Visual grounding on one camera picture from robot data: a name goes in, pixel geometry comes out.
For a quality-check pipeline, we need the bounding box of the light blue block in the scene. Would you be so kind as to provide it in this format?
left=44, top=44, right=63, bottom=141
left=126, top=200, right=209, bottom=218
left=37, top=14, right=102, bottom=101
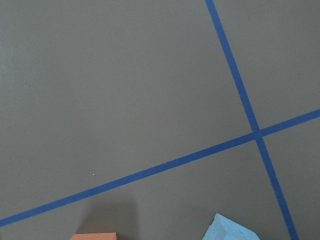
left=202, top=213, right=260, bottom=240

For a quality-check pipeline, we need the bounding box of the orange foam block far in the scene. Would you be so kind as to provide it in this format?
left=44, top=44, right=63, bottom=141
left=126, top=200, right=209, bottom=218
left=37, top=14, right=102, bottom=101
left=70, top=232, right=117, bottom=240

